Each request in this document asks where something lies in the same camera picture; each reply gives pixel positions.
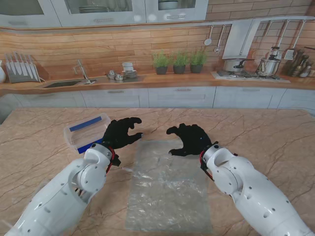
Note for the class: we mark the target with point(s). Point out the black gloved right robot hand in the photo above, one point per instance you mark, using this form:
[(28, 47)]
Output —
[(194, 140)]

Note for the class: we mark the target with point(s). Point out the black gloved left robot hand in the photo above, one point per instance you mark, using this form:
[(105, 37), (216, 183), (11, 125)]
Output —
[(118, 135)]

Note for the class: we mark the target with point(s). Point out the clear plastic crate blue strips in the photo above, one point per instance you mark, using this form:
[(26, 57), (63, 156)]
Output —
[(83, 134)]

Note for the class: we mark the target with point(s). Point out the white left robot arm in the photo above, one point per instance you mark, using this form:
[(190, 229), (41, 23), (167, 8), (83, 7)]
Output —
[(61, 196)]

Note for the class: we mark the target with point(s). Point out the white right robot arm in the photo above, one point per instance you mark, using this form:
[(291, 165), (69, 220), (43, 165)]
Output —
[(258, 196)]

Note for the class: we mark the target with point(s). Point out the small white plastic scrap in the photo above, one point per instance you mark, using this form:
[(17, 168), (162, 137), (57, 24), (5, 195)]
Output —
[(125, 168)]

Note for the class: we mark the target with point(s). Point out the white lower kitchen cabinets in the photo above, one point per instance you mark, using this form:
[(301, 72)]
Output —
[(182, 97)]

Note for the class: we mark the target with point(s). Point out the white kitchen cabinets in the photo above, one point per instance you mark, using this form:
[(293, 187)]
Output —
[(182, 97), (98, 19)]

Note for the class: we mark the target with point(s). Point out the small silver bowls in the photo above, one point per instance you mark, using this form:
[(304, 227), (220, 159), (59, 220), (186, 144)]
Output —
[(115, 75)]

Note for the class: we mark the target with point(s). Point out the hanging steel utensil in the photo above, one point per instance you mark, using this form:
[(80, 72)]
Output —
[(216, 49)]

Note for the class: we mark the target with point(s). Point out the white upper kitchen cabinets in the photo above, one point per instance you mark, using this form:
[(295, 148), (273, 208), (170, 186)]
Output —
[(98, 19)]

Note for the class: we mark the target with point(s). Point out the plates stack inside cabinet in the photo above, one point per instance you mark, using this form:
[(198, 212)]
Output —
[(93, 9)]

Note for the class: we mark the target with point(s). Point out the hanging steel grater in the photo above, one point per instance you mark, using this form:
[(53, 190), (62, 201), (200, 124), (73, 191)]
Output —
[(289, 54)]

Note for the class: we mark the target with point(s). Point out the white jug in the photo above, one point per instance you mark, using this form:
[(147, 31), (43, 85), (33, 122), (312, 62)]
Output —
[(2, 73)]

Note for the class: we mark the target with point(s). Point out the bowl inside cabinet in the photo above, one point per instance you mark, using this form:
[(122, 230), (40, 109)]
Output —
[(167, 5)]

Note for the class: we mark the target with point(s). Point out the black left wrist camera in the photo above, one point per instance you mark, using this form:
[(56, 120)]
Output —
[(116, 161)]

